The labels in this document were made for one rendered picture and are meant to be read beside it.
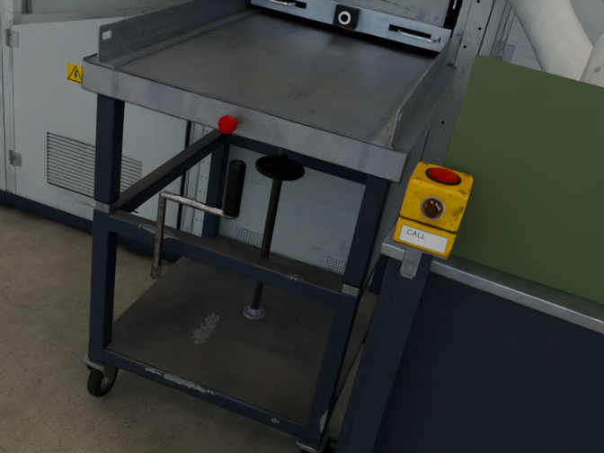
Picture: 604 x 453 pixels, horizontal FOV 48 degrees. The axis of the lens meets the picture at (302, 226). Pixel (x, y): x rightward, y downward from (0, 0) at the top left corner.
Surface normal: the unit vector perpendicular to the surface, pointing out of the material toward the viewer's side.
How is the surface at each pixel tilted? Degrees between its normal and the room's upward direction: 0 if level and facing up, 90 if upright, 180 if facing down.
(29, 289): 0
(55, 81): 90
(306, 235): 90
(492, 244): 90
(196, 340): 0
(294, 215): 90
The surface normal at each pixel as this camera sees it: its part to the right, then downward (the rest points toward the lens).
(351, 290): -0.31, 0.41
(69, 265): 0.18, -0.86
